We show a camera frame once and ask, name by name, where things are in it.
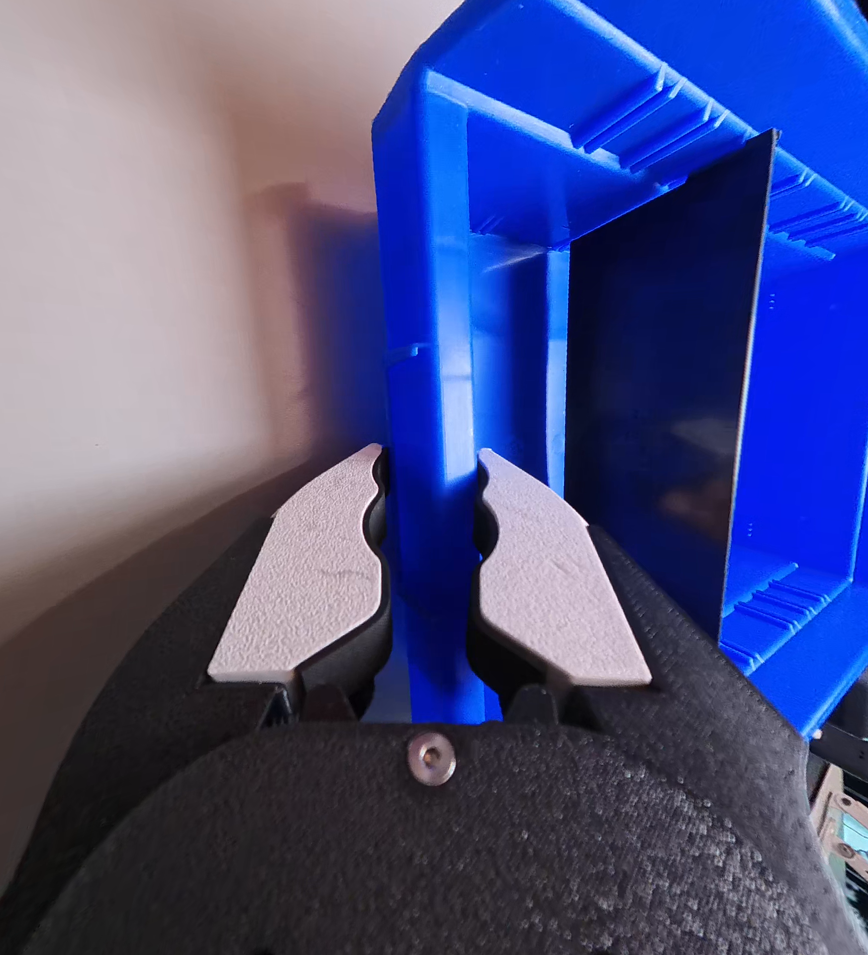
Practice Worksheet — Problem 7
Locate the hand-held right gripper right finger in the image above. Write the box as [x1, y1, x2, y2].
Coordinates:
[466, 448, 655, 723]

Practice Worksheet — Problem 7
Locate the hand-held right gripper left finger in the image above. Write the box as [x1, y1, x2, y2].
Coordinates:
[206, 442, 396, 721]

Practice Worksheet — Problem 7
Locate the blue plastic bin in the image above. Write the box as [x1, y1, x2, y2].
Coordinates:
[369, 0, 868, 741]

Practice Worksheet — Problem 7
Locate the black divider of blue bin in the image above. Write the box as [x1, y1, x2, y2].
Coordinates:
[563, 127, 783, 656]

